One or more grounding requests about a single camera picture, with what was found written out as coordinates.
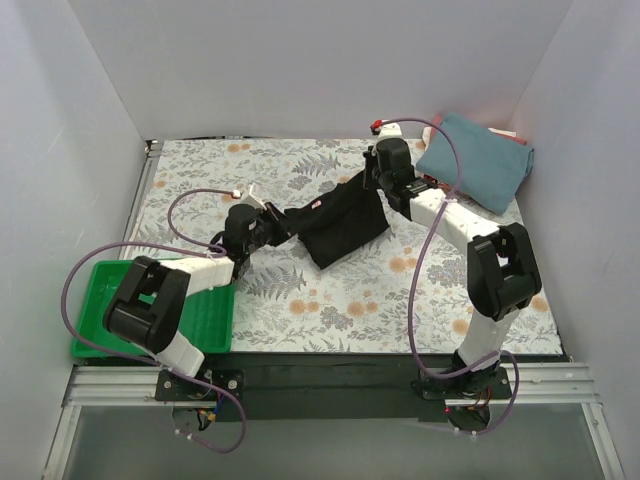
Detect black t shirt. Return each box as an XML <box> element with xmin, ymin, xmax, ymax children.
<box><xmin>284</xmin><ymin>173</ymin><xmax>389</xmax><ymax>269</ymax></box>

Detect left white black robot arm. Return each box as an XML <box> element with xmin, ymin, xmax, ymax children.
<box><xmin>103</xmin><ymin>202</ymin><xmax>291</xmax><ymax>400</ymax></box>

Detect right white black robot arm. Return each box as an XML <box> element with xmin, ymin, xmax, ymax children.
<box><xmin>363</xmin><ymin>137</ymin><xmax>542</xmax><ymax>398</ymax></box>

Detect folded red t shirt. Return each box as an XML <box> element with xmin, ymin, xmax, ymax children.
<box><xmin>421</xmin><ymin>114</ymin><xmax>529</xmax><ymax>194</ymax></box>

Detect green plastic tray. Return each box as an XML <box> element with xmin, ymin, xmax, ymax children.
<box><xmin>74</xmin><ymin>260</ymin><xmax>235</xmax><ymax>356</ymax></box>

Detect folded teal t shirt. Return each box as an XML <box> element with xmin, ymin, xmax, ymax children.
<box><xmin>416</xmin><ymin>113</ymin><xmax>534</xmax><ymax>215</ymax></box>

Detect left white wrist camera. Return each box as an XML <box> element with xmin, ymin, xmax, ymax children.
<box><xmin>240</xmin><ymin>183</ymin><xmax>266</xmax><ymax>210</ymax></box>

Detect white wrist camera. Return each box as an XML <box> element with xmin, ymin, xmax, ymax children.
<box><xmin>377</xmin><ymin>123</ymin><xmax>403</xmax><ymax>141</ymax></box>
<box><xmin>240</xmin><ymin>183</ymin><xmax>266</xmax><ymax>210</ymax></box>

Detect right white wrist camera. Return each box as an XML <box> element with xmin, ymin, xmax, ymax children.
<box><xmin>377</xmin><ymin>123</ymin><xmax>403</xmax><ymax>141</ymax></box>

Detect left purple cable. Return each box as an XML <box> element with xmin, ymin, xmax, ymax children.
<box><xmin>60</xmin><ymin>188</ymin><xmax>249</xmax><ymax>454</ymax></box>

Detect purple cable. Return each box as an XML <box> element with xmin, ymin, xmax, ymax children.
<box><xmin>369</xmin><ymin>117</ymin><xmax>521</xmax><ymax>435</ymax></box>
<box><xmin>60</xmin><ymin>188</ymin><xmax>249</xmax><ymax>454</ymax></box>

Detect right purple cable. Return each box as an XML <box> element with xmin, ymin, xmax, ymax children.
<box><xmin>369</xmin><ymin>117</ymin><xmax>521</xmax><ymax>435</ymax></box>

